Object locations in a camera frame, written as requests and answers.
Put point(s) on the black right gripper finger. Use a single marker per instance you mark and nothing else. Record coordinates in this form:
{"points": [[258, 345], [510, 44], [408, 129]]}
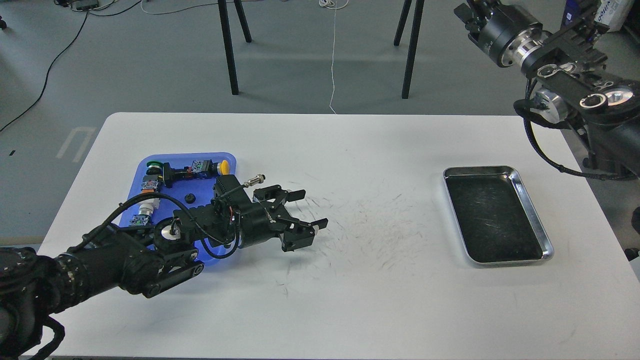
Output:
{"points": [[472, 22], [482, 10]]}

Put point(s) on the black table legs left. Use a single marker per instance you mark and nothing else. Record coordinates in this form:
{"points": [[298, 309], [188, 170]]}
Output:
{"points": [[227, 38]]}

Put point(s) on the black table legs right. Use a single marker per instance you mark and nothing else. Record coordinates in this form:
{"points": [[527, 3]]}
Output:
{"points": [[419, 6]]}

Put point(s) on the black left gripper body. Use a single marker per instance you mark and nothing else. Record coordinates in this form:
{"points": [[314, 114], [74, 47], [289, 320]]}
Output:
{"points": [[263, 223]]}

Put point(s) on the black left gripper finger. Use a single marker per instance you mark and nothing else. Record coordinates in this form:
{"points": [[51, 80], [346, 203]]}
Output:
{"points": [[300, 234], [274, 196]]}

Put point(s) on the silver metal tray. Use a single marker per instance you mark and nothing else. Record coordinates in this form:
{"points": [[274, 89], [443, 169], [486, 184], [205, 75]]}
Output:
{"points": [[495, 216]]}

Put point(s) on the industrial push button assembly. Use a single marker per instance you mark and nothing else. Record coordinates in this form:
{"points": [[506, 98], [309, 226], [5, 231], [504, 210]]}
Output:
{"points": [[160, 174]]}

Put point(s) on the black table legs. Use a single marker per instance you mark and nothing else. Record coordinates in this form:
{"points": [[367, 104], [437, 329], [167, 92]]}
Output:
{"points": [[419, 6], [227, 38]]}

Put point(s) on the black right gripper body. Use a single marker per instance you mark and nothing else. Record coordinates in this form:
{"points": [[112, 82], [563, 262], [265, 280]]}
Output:
{"points": [[510, 36]]}

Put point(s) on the blue plastic tray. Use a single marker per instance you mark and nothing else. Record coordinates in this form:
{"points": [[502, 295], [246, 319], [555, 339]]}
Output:
{"points": [[201, 187]]}

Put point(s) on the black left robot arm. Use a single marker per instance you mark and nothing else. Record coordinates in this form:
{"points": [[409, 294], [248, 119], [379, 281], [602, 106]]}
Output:
{"points": [[140, 259]]}

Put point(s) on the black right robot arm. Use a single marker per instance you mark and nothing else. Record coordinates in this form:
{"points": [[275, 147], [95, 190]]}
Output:
{"points": [[568, 87]]}

